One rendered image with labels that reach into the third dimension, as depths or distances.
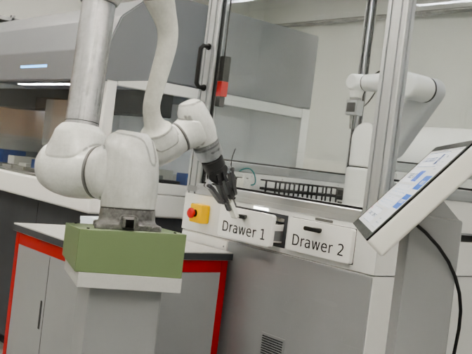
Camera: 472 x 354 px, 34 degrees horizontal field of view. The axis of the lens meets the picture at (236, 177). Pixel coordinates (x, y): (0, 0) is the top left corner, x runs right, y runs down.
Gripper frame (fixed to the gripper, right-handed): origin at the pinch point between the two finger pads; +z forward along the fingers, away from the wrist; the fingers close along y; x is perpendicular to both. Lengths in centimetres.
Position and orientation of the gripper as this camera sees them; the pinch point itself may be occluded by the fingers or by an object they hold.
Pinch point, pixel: (232, 208)
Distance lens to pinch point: 268.5
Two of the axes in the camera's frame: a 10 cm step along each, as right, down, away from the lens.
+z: 3.4, 8.6, 3.8
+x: -6.2, -0.9, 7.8
